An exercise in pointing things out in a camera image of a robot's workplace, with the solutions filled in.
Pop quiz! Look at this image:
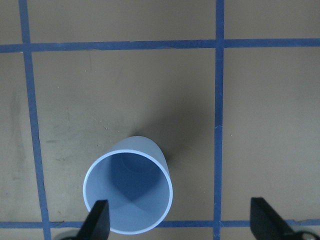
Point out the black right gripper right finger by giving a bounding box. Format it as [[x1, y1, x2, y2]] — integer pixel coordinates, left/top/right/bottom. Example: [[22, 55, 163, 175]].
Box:
[[250, 197, 297, 240]]

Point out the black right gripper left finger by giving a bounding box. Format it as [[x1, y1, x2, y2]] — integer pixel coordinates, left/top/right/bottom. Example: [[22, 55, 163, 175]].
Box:
[[76, 200, 110, 240]]

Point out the blue cup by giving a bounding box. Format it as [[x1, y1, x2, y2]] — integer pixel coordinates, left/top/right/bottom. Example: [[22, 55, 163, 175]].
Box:
[[82, 136, 174, 235]]

